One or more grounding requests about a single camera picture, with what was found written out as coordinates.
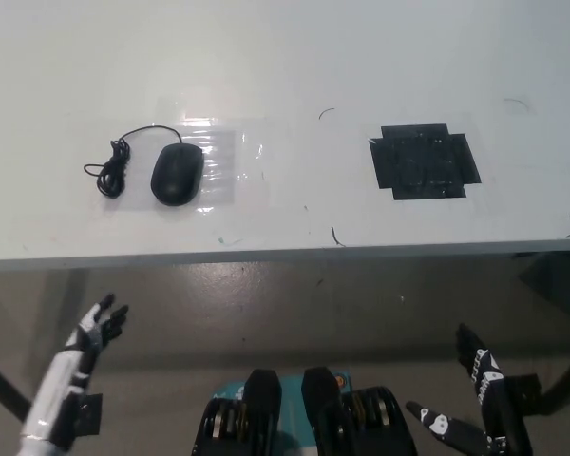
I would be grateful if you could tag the black teal robot body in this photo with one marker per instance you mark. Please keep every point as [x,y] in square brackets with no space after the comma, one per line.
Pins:
[266,418]

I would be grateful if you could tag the dark table leg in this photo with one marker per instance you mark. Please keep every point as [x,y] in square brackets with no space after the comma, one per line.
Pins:
[567,380]
[5,387]

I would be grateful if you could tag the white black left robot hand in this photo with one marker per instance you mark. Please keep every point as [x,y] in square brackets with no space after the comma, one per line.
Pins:
[59,380]

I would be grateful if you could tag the dark table frame bracket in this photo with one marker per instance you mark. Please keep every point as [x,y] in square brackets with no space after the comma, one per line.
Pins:
[560,285]

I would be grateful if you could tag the black computer mouse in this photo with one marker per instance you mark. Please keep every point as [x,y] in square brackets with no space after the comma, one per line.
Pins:
[176,176]

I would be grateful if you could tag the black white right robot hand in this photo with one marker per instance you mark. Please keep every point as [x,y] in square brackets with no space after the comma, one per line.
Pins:
[496,394]

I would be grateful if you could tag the clear tape sheet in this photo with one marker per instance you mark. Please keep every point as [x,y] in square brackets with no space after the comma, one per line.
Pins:
[218,161]

